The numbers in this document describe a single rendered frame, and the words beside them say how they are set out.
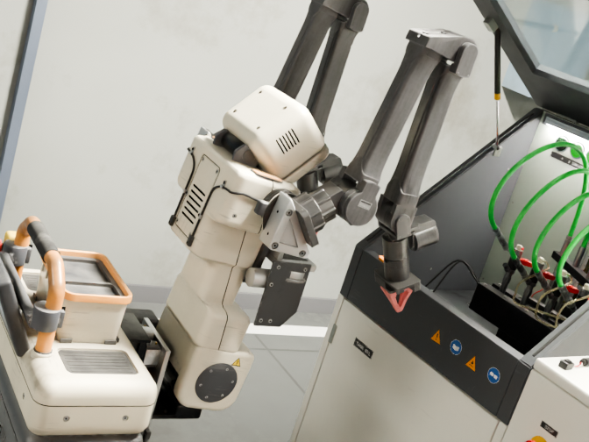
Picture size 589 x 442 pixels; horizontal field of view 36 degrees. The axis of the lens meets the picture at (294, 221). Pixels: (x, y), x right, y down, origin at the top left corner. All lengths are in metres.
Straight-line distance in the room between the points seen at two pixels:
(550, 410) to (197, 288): 0.85
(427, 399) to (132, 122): 1.96
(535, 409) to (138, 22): 2.30
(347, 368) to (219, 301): 0.71
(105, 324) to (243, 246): 0.34
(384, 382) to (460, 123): 2.38
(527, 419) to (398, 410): 0.43
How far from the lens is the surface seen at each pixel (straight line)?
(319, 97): 2.28
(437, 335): 2.40
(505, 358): 2.25
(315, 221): 1.83
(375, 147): 1.86
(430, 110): 1.92
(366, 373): 2.60
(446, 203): 2.75
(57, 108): 3.77
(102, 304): 1.90
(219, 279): 2.02
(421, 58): 1.86
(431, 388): 2.42
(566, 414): 2.16
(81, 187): 3.90
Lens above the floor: 1.69
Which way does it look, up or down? 16 degrees down
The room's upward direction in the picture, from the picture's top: 17 degrees clockwise
